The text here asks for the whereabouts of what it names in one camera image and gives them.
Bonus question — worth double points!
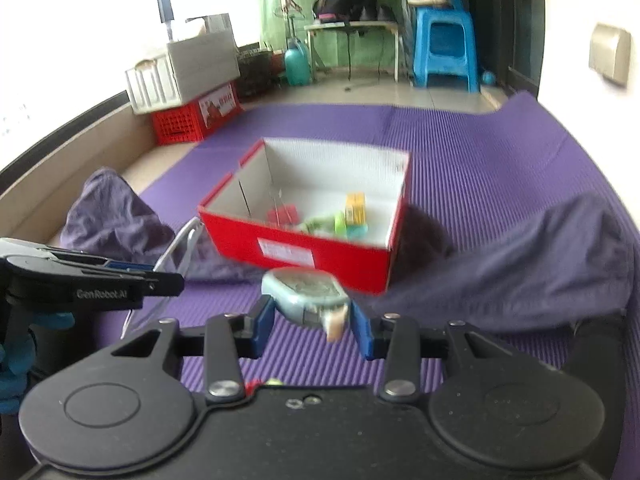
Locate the white frame sunglasses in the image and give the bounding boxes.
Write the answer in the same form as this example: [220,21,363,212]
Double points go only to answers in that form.
[120,217,204,339]

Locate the blue gloved left hand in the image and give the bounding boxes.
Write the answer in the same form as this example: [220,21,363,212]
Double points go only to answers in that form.
[1,313,75,415]

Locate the red cartoon figurine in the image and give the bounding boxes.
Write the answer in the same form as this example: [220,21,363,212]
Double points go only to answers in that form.
[245,379,262,394]

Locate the teal plastic object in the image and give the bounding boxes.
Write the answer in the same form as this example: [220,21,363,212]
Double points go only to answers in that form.
[346,224,368,240]

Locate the green lid white bottle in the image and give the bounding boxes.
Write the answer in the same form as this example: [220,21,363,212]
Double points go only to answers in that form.
[295,211,347,240]

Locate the red binder clip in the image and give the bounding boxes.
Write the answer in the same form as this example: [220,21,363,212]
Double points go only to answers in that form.
[266,188,300,226]

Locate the yellow small box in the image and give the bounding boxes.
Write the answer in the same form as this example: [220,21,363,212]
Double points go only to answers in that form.
[344,192,367,226]

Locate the red cardboard shoe box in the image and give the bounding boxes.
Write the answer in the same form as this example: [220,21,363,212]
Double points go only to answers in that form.
[198,138,411,295]

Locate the red plastic basket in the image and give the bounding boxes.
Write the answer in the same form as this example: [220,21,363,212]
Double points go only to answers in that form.
[151,81,243,145]

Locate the grey purple cloth garment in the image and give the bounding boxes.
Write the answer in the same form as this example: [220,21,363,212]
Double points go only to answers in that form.
[60,168,636,333]

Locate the purple ribbed foam mat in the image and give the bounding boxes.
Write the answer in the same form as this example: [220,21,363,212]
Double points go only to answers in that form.
[94,90,640,480]

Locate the white plastic crate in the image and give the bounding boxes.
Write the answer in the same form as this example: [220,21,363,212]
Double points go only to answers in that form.
[126,13,240,115]

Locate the black dark basket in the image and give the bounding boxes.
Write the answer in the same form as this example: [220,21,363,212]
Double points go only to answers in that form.
[235,46,273,101]

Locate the teal watering jug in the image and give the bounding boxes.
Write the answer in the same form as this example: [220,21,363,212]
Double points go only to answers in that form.
[284,37,311,86]

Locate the small blue ball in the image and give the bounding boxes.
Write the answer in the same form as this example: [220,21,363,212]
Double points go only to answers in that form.
[482,70,497,86]

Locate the blue plastic stool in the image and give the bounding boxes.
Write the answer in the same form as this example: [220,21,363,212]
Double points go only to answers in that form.
[412,6,480,93]

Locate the white folding table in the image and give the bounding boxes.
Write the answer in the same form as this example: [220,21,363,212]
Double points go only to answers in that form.
[304,21,404,84]

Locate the beige wall socket cover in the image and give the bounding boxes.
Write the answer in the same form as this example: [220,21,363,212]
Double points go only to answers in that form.
[589,24,631,87]

